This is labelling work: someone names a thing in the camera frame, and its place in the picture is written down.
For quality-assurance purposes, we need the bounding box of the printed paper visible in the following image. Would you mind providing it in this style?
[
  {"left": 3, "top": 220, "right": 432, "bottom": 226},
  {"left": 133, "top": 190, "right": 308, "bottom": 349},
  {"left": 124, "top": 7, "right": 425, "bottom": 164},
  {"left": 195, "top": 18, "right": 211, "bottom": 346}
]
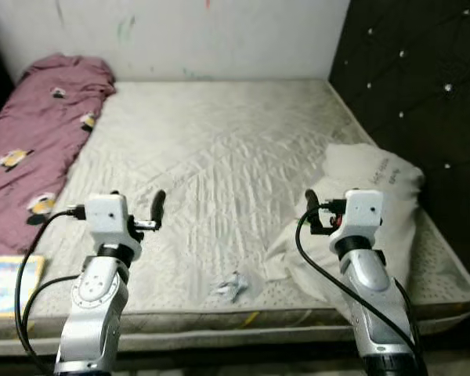
[{"left": 213, "top": 272, "right": 251, "bottom": 303}]

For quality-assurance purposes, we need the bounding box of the mauve cartoon print blanket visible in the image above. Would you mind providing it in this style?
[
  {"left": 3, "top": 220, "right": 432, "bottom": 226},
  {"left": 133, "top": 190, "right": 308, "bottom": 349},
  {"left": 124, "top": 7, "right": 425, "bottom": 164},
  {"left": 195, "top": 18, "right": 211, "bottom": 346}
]
[{"left": 0, "top": 53, "right": 117, "bottom": 253}]

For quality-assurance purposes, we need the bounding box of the colourful yellow-edged picture book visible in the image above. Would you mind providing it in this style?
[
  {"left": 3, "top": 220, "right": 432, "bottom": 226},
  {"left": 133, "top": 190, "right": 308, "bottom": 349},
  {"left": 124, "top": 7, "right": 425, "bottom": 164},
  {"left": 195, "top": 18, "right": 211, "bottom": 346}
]
[{"left": 0, "top": 255, "right": 45, "bottom": 318}]

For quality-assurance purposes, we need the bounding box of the white pillow with green print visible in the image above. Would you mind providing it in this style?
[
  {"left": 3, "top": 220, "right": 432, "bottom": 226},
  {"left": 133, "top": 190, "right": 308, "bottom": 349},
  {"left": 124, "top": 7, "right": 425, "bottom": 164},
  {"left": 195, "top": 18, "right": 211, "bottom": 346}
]
[{"left": 265, "top": 143, "right": 425, "bottom": 324}]

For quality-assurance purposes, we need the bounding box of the grey quilted mattress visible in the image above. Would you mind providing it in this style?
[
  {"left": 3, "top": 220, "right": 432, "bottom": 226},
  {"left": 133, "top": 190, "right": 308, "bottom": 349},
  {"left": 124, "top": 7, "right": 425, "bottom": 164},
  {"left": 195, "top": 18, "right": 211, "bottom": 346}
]
[{"left": 0, "top": 78, "right": 470, "bottom": 353}]

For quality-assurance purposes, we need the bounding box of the black tufted headboard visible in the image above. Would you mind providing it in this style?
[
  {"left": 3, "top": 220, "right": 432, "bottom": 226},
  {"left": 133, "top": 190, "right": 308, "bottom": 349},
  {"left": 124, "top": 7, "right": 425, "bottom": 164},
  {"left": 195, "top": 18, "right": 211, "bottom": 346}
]
[{"left": 329, "top": 0, "right": 470, "bottom": 298}]

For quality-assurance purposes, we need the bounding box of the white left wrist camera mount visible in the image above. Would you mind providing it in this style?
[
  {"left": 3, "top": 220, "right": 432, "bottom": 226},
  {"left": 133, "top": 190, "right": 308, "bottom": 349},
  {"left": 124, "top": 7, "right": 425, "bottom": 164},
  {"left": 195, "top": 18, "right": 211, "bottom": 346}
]
[{"left": 85, "top": 194, "right": 142, "bottom": 259}]

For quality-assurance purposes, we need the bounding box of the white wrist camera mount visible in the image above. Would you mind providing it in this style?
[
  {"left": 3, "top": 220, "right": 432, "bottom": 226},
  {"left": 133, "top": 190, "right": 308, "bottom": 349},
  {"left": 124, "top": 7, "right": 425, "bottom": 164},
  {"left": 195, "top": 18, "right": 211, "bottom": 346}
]
[
  {"left": 329, "top": 190, "right": 385, "bottom": 244},
  {"left": 85, "top": 194, "right": 142, "bottom": 259}
]

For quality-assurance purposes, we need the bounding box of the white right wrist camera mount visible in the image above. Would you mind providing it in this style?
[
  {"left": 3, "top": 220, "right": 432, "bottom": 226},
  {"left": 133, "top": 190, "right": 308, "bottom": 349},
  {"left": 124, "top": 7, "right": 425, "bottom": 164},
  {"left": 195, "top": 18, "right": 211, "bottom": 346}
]
[{"left": 329, "top": 190, "right": 385, "bottom": 244}]

